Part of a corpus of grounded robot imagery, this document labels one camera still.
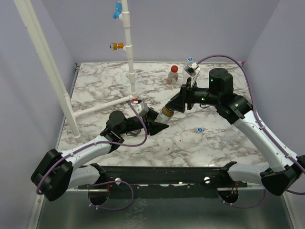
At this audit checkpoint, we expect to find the blue pipe valve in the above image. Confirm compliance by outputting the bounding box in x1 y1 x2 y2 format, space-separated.
113 0 122 19

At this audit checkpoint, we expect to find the orange pipe nozzle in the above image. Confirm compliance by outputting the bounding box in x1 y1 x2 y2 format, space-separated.
110 42 124 51

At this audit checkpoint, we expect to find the aluminium extrusion rail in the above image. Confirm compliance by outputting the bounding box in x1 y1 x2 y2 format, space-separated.
26 63 81 229

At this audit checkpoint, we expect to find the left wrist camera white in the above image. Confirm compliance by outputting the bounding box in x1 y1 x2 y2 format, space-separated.
132 99 149 117

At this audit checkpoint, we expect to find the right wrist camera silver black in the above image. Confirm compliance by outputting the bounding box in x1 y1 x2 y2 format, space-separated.
183 62 201 87

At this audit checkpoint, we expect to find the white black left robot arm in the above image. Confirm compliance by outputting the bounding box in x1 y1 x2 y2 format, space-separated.
30 110 169 201

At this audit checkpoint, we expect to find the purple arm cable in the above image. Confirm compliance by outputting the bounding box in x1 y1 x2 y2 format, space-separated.
196 54 305 196
36 100 150 194

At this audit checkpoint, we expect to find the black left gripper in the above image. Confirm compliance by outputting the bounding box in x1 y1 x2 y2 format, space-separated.
118 107 169 135

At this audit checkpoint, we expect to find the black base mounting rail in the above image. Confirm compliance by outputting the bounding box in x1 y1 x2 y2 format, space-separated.
79 162 236 199

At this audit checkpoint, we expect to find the clear bottle red label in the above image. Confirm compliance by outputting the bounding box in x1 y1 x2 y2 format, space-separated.
167 70 178 84

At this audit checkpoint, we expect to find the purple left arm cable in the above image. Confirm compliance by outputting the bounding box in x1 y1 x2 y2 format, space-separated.
36 100 150 194

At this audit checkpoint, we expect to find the white pvc pipe frame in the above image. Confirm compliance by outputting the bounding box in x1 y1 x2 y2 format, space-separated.
13 0 138 143

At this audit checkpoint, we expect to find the clear plastic bottle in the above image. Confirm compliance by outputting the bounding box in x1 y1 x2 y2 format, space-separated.
182 57 195 84

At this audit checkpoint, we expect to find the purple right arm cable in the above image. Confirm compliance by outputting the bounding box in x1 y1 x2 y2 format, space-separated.
196 54 305 196

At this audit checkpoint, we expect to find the clear bottle green white label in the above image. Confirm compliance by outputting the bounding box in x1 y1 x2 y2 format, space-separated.
156 106 174 124

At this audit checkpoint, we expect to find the red bottle cap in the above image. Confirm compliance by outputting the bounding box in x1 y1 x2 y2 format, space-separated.
171 65 178 73

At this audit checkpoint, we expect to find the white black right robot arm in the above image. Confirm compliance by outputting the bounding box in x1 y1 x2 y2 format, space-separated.
165 68 305 196

